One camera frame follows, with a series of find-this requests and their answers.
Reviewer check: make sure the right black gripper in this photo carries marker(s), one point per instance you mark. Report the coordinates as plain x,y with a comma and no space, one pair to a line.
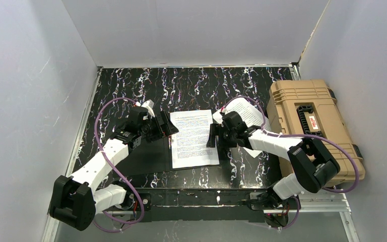
220,134

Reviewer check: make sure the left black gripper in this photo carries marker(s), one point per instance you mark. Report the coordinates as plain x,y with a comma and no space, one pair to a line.
162,124

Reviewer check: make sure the printed white paper sheet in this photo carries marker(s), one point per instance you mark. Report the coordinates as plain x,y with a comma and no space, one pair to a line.
189,145

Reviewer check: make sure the beige file folder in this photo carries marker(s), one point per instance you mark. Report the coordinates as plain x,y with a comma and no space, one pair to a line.
157,157

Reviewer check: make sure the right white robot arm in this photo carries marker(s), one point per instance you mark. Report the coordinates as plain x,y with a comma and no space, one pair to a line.
312,163

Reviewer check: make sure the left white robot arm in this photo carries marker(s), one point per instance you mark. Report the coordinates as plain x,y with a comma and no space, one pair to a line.
76,198

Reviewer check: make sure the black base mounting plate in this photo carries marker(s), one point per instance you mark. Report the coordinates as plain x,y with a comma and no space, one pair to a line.
253,205

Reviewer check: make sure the tan plastic tool case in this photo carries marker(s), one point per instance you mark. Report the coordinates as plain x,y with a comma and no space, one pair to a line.
310,107

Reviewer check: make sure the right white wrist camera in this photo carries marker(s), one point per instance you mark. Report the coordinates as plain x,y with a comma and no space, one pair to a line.
218,115

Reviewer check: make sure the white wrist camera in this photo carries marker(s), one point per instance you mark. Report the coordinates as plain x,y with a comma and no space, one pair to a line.
218,115
148,105

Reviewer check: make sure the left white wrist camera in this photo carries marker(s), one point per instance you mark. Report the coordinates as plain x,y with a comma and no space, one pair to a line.
148,105

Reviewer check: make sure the aluminium frame rail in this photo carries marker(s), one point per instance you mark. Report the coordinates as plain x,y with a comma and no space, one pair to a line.
323,217

